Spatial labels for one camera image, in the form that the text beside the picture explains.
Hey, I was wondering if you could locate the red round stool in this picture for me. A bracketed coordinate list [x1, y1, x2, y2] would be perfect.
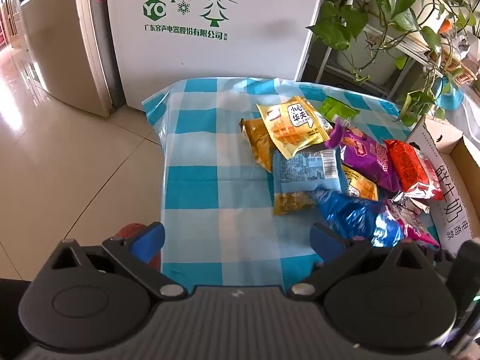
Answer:
[114, 223, 163, 271]

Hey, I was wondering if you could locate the green snack packet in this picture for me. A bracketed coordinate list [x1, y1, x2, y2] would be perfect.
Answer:
[318, 96, 357, 124]

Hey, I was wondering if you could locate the purple snack packet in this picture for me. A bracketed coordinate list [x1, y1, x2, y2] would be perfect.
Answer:
[324, 122, 402, 193]

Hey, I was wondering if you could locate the pink snack packet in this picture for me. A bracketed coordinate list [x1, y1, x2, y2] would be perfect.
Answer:
[382, 192, 441, 250]

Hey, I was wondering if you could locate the red snack packet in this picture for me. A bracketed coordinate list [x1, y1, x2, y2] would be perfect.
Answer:
[384, 139, 445, 200]

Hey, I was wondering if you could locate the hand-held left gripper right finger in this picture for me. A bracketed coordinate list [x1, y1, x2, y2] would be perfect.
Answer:
[286, 222, 436, 302]

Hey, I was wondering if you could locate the white tree-print cardboard box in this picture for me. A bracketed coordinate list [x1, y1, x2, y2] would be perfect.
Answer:
[104, 0, 331, 112]

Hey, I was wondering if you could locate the blue and yellow snack packet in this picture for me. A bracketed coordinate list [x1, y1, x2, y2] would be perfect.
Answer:
[272, 147, 349, 217]

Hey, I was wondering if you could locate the silver refrigerator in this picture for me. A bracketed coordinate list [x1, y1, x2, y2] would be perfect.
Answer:
[15, 0, 126, 118]

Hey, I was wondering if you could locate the blue plastic container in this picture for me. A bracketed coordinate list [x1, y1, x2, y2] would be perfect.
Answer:
[435, 77, 464, 111]

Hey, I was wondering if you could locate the blue white checked tablecloth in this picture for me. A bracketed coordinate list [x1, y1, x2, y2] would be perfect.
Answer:
[142, 77, 443, 289]

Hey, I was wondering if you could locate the blue and silver foil packet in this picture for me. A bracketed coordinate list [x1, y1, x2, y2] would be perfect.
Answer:
[313, 187, 405, 248]

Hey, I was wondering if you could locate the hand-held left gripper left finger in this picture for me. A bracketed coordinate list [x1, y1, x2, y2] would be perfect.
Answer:
[44, 222, 187, 302]

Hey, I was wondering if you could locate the orange snack packet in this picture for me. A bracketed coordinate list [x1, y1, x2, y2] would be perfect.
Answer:
[240, 117, 276, 173]

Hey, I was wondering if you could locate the yellow waffle snack packet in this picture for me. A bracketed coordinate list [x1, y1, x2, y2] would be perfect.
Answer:
[343, 165, 379, 202]
[256, 95, 332, 160]

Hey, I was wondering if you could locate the white metal plant rack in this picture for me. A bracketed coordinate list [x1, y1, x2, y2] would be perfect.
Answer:
[315, 7, 480, 98]

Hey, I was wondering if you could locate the wicker basket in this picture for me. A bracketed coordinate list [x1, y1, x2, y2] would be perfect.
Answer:
[431, 39, 473, 85]

